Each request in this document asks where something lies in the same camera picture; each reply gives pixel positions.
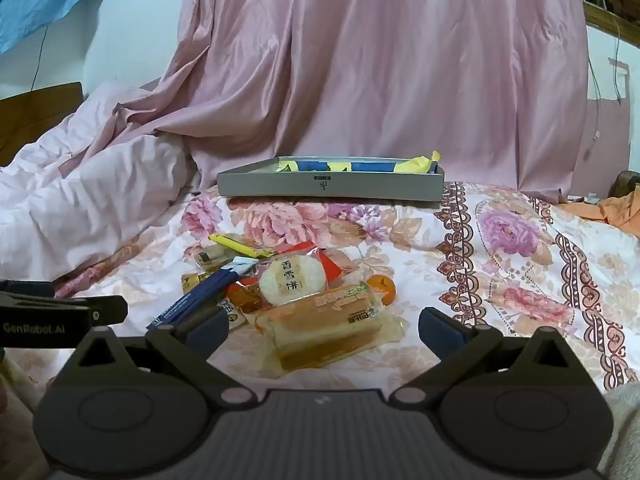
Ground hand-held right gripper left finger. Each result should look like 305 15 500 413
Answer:
60 305 258 408

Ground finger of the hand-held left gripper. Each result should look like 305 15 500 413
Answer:
0 280 56 298
0 292 129 327

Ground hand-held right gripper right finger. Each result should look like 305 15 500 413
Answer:
392 306 587 408

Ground brown-yellow snack packet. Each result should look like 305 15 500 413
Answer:
181 269 251 330

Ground yellow snack packet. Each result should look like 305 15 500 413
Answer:
208 233 277 260

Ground clear bread packet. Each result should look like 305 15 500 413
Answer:
255 282 410 374

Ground red-orange tofu snack packet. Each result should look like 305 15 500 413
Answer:
277 241 345 282

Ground grey shallow box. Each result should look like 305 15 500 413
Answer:
216 156 446 202

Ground blue stick packet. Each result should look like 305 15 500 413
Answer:
151 257 259 332

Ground small orange snack packet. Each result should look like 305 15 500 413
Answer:
226 281 264 314

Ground orange tangerine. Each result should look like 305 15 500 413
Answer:
366 275 397 307

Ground clear small snack packet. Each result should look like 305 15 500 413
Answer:
194 245 237 269

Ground round rice cracker packet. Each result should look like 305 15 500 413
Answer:
257 250 329 309

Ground floral bedsheet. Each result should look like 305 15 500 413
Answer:
0 180 640 396

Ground pale pink quilt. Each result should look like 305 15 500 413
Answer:
0 80 203 283

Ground yellow and blue printed paper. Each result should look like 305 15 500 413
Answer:
276 149 442 175

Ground wooden headboard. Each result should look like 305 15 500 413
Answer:
0 81 84 167

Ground orange cloth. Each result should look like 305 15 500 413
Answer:
557 194 640 237

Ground dark brown cloth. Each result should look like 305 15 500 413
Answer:
607 170 640 201

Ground pink satin curtain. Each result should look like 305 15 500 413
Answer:
82 0 591 203

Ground thin black cable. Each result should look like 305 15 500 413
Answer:
31 24 49 92

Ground white cable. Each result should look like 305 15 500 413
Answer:
582 20 630 160

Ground wooden frame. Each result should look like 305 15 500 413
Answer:
575 0 640 47

